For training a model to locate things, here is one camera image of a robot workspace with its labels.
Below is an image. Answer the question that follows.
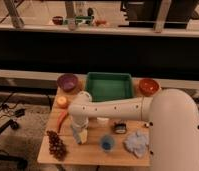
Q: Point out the blue sponge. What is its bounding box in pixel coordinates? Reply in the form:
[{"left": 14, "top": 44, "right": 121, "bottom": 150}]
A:
[{"left": 71, "top": 126, "right": 82, "bottom": 144}]

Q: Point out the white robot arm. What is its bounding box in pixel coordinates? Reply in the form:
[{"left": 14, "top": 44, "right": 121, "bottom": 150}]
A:
[{"left": 68, "top": 89, "right": 199, "bottom": 171}]

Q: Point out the white plastic cup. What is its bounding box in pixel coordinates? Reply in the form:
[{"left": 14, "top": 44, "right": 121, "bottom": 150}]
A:
[{"left": 97, "top": 117, "right": 109, "bottom": 126}]

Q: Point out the blue plastic cup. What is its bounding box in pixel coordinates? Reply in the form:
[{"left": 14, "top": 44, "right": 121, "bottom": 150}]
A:
[{"left": 100, "top": 135, "right": 115, "bottom": 152}]

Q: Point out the orange carrot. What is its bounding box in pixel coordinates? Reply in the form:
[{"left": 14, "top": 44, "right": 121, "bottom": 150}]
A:
[{"left": 57, "top": 110, "right": 68, "bottom": 133}]

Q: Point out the wooden folding table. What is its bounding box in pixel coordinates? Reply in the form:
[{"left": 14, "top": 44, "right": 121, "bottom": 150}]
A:
[{"left": 37, "top": 80, "right": 150, "bottom": 167}]

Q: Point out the bunch of dark grapes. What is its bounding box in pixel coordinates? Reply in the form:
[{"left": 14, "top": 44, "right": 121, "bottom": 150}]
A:
[{"left": 47, "top": 131, "right": 67, "bottom": 161}]

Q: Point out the apple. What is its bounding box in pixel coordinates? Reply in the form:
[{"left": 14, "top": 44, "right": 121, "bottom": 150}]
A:
[{"left": 56, "top": 96, "right": 69, "bottom": 108}]

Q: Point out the small black tin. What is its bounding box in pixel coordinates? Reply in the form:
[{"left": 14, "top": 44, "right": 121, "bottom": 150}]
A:
[{"left": 114, "top": 122, "right": 127, "bottom": 134}]

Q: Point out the green plastic tray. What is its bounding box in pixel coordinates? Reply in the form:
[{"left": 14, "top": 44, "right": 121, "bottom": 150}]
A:
[{"left": 85, "top": 72, "right": 134, "bottom": 102}]

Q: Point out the purple bowl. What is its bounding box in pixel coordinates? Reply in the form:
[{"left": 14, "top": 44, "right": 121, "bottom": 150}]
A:
[{"left": 57, "top": 73, "right": 78, "bottom": 92}]

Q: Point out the light blue cloth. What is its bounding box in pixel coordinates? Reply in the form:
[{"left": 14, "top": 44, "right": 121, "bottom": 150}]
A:
[{"left": 123, "top": 131, "right": 149, "bottom": 158}]

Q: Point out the red bowl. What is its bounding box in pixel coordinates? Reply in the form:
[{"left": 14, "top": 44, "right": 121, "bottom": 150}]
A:
[{"left": 139, "top": 78, "right": 160, "bottom": 96}]

